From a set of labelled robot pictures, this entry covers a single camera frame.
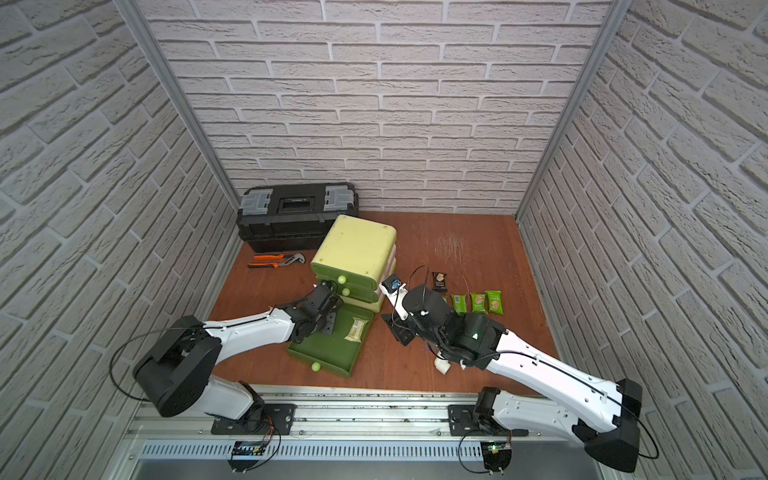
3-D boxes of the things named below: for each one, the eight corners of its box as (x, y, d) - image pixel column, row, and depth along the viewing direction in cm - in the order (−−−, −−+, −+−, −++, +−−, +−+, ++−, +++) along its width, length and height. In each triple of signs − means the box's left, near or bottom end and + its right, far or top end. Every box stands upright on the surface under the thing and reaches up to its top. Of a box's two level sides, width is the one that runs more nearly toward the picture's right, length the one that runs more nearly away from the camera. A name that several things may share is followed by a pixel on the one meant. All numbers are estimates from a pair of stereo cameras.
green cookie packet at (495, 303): (490, 314, 95) (492, 310, 93) (485, 294, 100) (487, 290, 98) (503, 314, 95) (506, 310, 93) (498, 294, 100) (500, 290, 98)
